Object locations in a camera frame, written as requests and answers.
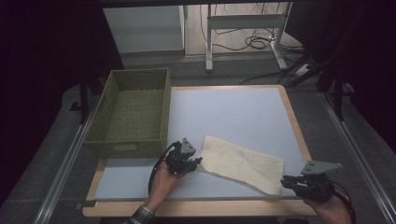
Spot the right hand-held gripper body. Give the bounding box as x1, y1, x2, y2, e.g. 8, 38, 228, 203
292, 160, 344, 203

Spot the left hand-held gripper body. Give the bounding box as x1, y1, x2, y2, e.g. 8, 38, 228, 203
164, 136, 198, 175

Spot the cream knitted cloth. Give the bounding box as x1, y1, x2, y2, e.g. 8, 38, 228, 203
197, 134, 285, 196

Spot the person's left hand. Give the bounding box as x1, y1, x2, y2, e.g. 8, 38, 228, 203
145, 161, 188, 210

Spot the person's right hand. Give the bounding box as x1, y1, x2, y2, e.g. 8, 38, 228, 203
303, 189, 353, 224

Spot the green woven basket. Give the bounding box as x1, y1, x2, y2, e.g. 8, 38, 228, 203
83, 67, 173, 159

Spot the black stand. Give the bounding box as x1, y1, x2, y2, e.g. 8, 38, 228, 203
316, 52, 357, 122
70, 55, 106, 125

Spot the white power strip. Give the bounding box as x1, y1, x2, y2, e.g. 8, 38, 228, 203
293, 63, 313, 77

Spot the white cabinet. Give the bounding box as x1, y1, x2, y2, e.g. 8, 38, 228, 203
103, 5, 186, 55

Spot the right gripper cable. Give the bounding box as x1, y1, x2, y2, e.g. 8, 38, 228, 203
330, 180, 358, 224

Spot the metal floor rail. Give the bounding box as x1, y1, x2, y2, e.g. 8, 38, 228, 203
319, 91, 396, 224
32, 101, 104, 224

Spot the black floor cable bundle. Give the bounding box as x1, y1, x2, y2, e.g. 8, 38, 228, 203
199, 3, 305, 54

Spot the white desk frame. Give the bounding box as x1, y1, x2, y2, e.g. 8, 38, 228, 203
205, 2, 290, 73

